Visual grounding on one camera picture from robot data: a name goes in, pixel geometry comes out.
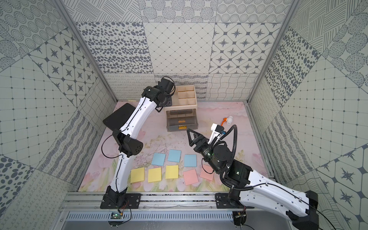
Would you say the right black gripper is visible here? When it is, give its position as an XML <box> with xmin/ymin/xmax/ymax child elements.
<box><xmin>188</xmin><ymin>128</ymin><xmax>223</xmax><ymax>174</ymax></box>

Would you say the clear grey drawer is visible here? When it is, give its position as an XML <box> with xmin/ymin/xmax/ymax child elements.
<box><xmin>166</xmin><ymin>109</ymin><xmax>198</xmax><ymax>132</ymax></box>

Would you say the beige desktop drawer organizer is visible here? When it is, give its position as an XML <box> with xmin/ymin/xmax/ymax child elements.
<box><xmin>163</xmin><ymin>85</ymin><xmax>197</xmax><ymax>112</ymax></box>

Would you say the pink sticky pad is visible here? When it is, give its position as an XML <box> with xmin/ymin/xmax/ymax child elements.
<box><xmin>183</xmin><ymin>169</ymin><xmax>199</xmax><ymax>186</ymax></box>
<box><xmin>200</xmin><ymin>165</ymin><xmax>215</xmax><ymax>181</ymax></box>

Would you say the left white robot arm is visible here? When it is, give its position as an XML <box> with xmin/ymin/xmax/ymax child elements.
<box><xmin>107</xmin><ymin>85</ymin><xmax>176</xmax><ymax>196</ymax></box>

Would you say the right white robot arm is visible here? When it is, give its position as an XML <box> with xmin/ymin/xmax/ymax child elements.
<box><xmin>186</xmin><ymin>124</ymin><xmax>319</xmax><ymax>230</ymax></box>

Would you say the right blue sticky pad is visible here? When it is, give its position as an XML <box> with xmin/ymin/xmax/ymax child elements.
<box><xmin>184</xmin><ymin>154</ymin><xmax>197</xmax><ymax>167</ymax></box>

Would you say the blue sticky pad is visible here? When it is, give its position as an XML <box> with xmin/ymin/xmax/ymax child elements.
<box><xmin>168</xmin><ymin>149</ymin><xmax>182</xmax><ymax>163</ymax></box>
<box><xmin>151</xmin><ymin>153</ymin><xmax>166</xmax><ymax>166</ymax></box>
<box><xmin>184</xmin><ymin>154</ymin><xmax>197</xmax><ymax>167</ymax></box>

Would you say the middle blue sticky pad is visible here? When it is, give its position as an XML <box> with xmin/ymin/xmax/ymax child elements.
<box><xmin>168</xmin><ymin>149</ymin><xmax>182</xmax><ymax>163</ymax></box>

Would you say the right yellow sticky pad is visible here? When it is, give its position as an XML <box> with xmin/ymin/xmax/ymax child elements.
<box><xmin>165</xmin><ymin>165</ymin><xmax>179</xmax><ymax>179</ymax></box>

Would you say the yellow sticky pad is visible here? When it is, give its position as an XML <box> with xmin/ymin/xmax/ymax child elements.
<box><xmin>148</xmin><ymin>167</ymin><xmax>162</xmax><ymax>183</ymax></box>
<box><xmin>130</xmin><ymin>168</ymin><xmax>145</xmax><ymax>184</ymax></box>
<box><xmin>165</xmin><ymin>165</ymin><xmax>179</xmax><ymax>179</ymax></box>

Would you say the left blue sticky pad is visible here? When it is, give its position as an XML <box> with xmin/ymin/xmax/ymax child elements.
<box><xmin>151</xmin><ymin>153</ymin><xmax>166</xmax><ymax>166</ymax></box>

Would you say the middle yellow sticky pad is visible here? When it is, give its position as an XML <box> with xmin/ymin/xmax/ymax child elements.
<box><xmin>148</xmin><ymin>167</ymin><xmax>162</xmax><ymax>183</ymax></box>

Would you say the left yellow sticky pad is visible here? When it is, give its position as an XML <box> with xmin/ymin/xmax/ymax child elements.
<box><xmin>130</xmin><ymin>168</ymin><xmax>145</xmax><ymax>184</ymax></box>

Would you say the white bottle orange cap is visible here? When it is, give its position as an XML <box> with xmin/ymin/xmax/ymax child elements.
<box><xmin>221</xmin><ymin>116</ymin><xmax>233</xmax><ymax>126</ymax></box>

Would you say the black plastic tool case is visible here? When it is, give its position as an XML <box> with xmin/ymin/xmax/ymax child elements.
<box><xmin>103</xmin><ymin>103</ymin><xmax>136</xmax><ymax>131</ymax></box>

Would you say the black round connector box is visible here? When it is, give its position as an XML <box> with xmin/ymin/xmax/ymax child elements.
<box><xmin>232</xmin><ymin>211</ymin><xmax>247</xmax><ymax>226</ymax></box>

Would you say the green circuit board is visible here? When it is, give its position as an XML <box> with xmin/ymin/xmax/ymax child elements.
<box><xmin>109</xmin><ymin>212</ymin><xmax>123</xmax><ymax>221</ymax></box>

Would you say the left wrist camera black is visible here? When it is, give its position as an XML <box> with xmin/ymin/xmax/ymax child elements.
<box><xmin>158</xmin><ymin>76</ymin><xmax>175</xmax><ymax>94</ymax></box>

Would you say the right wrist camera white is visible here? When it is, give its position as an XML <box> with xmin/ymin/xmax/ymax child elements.
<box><xmin>208</xmin><ymin>123</ymin><xmax>226</xmax><ymax>145</ymax></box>

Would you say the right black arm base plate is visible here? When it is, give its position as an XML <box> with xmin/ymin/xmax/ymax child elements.
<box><xmin>215</xmin><ymin>193</ymin><xmax>255</xmax><ymax>209</ymax></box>

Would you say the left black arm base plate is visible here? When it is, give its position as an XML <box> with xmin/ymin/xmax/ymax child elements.
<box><xmin>100</xmin><ymin>194</ymin><xmax>142</xmax><ymax>209</ymax></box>

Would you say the aluminium mounting rail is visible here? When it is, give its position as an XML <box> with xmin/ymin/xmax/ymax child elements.
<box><xmin>58</xmin><ymin>192</ymin><xmax>296</xmax><ymax>211</ymax></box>

